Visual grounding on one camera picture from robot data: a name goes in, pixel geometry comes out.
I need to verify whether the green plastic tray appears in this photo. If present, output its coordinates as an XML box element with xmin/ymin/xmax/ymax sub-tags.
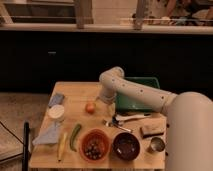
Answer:
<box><xmin>115</xmin><ymin>77</ymin><xmax>160</xmax><ymax>112</ymax></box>

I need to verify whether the light blue cloth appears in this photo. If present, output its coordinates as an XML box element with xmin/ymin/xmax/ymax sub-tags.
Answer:
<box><xmin>32</xmin><ymin>122</ymin><xmax>61</xmax><ymax>145</ymax></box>

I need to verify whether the metal cup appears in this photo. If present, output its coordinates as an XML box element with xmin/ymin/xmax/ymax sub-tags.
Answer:
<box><xmin>148</xmin><ymin>137</ymin><xmax>165</xmax><ymax>153</ymax></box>

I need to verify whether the metal spoon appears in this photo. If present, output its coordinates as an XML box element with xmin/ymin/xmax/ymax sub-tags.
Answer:
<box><xmin>102</xmin><ymin>120</ymin><xmax>133</xmax><ymax>133</ymax></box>

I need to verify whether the purple bowl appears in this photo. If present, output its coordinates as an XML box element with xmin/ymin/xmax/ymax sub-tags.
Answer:
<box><xmin>112</xmin><ymin>132</ymin><xmax>140</xmax><ymax>161</ymax></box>

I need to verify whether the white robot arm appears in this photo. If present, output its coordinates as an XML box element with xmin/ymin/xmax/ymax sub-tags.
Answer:
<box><xmin>99</xmin><ymin>67</ymin><xmax>213</xmax><ymax>171</ymax></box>

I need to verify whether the white round container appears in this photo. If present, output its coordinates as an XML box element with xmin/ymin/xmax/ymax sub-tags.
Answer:
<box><xmin>48</xmin><ymin>105</ymin><xmax>65</xmax><ymax>122</ymax></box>

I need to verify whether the orange bowl with grapes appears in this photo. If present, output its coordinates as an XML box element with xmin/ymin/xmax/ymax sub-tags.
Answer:
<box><xmin>79</xmin><ymin>129</ymin><xmax>111</xmax><ymax>163</ymax></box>

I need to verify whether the black pole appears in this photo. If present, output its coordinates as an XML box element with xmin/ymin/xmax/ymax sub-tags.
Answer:
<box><xmin>22</xmin><ymin>122</ymin><xmax>30</xmax><ymax>171</ymax></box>

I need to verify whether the orange apple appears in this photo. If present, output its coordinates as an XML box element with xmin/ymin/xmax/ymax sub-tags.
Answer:
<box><xmin>85</xmin><ymin>102</ymin><xmax>96</xmax><ymax>114</ymax></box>

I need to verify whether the yellow banana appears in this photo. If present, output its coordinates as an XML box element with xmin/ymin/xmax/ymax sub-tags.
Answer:
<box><xmin>57</xmin><ymin>132</ymin><xmax>68</xmax><ymax>162</ymax></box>

